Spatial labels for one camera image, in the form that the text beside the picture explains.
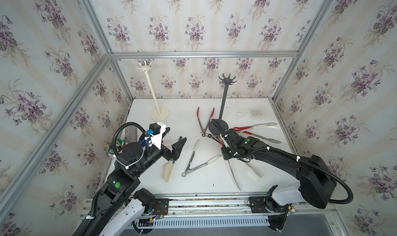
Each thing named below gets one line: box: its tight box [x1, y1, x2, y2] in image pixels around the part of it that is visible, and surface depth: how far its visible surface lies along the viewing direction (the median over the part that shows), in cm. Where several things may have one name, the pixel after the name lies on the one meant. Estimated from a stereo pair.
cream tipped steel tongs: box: [181, 138, 222, 177], surface depth 87 cm
